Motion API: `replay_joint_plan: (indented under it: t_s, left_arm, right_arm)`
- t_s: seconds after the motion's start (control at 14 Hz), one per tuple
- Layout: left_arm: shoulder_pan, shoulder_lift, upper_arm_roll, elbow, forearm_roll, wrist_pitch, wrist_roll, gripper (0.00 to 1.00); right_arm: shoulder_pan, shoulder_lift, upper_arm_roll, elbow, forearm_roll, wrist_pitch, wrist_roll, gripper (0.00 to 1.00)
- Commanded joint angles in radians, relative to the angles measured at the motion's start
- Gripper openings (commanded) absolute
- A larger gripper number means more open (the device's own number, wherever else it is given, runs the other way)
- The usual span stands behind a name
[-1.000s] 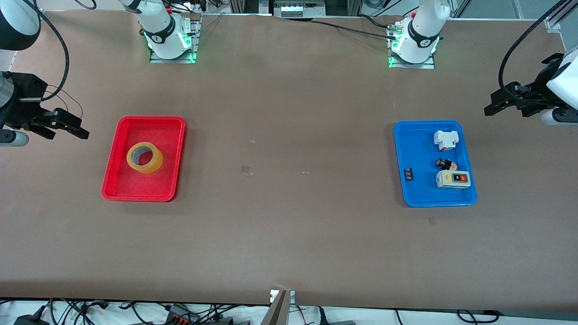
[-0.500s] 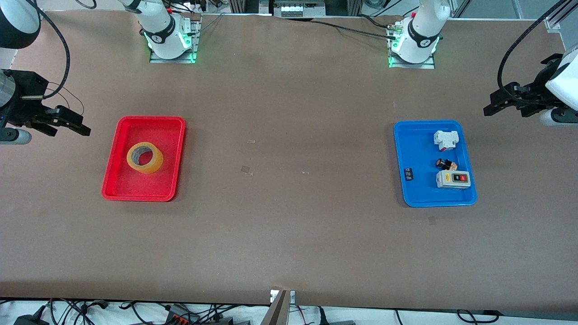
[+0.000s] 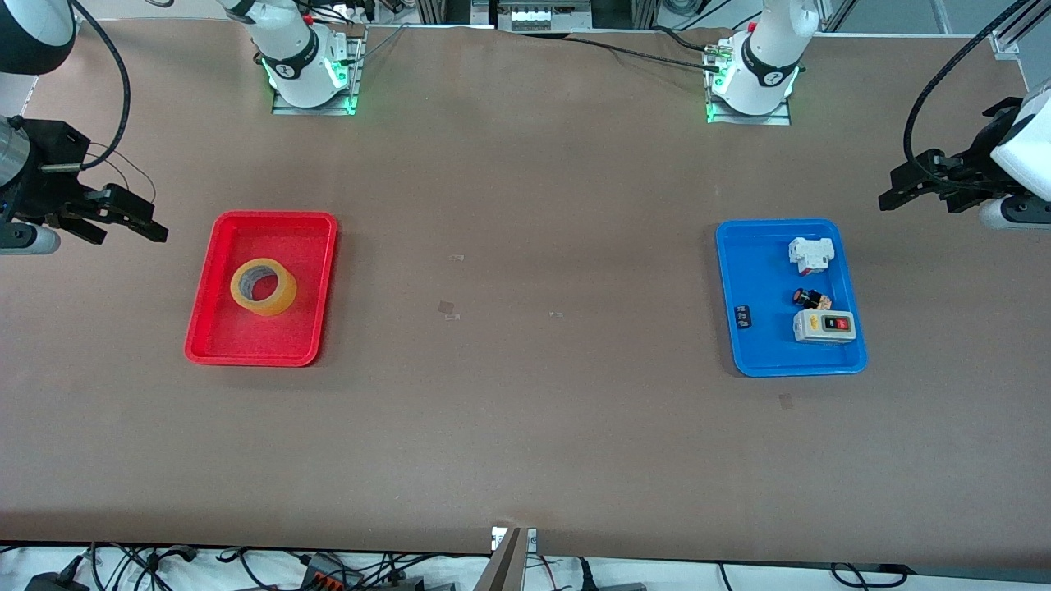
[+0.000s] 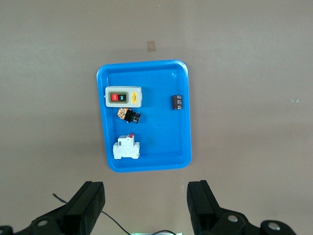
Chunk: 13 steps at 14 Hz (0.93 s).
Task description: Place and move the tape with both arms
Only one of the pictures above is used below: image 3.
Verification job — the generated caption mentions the yellow tape roll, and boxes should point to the yellow tape roll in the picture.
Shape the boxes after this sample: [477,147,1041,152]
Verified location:
[229,257,298,317]

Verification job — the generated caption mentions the white circuit breaker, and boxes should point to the white circuit breaker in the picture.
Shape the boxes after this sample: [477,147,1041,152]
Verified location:
[788,236,836,276]

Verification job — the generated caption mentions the aluminium corner profile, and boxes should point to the aluminium corner profile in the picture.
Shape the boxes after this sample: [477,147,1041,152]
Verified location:
[991,0,1051,58]

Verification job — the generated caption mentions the blue plastic tray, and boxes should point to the blue plastic tray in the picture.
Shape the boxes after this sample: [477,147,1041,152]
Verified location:
[715,218,870,378]

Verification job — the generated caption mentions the red plastic tray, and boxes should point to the red plastic tray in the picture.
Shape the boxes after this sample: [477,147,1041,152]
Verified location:
[184,210,339,368]

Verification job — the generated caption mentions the black power adapter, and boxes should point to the black power adapter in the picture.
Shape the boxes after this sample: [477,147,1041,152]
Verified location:
[25,572,91,591]

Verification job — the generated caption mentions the white terminal block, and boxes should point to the white terminal block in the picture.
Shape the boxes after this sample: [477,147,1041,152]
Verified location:
[498,2,592,32]

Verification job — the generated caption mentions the orange connector box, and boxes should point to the orange connector box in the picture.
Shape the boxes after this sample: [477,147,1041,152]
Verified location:
[300,554,362,591]

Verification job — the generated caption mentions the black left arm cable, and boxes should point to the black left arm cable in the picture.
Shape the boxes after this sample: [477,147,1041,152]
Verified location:
[903,0,1023,181]

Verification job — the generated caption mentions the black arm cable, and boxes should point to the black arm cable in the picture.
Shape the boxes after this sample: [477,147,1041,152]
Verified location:
[903,0,1023,181]
[41,0,132,172]

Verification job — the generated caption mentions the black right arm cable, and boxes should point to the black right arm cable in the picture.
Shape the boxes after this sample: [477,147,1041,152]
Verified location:
[41,0,132,172]

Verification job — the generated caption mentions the grey switch box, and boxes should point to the grey switch box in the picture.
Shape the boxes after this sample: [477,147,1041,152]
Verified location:
[792,310,857,346]

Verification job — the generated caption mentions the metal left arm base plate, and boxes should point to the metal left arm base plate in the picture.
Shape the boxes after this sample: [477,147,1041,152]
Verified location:
[706,97,792,126]

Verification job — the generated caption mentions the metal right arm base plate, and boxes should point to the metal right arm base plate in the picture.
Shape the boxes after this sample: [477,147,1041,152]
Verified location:
[272,25,364,117]

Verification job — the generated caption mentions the black cable on table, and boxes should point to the black cable on table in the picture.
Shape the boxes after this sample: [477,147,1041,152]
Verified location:
[565,25,723,73]

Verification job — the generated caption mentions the black cable tangle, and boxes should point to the black cable tangle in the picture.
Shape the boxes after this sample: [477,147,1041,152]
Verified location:
[0,542,461,591]

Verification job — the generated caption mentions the aluminium frame rack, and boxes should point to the aluminium frame rack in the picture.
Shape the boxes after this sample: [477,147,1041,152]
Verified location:
[415,0,658,34]

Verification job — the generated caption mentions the black cable loop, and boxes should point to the black cable loop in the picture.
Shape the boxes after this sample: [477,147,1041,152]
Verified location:
[829,562,908,589]

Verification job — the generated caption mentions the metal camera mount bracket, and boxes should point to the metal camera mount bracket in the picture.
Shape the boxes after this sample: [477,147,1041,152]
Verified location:
[474,526,539,591]

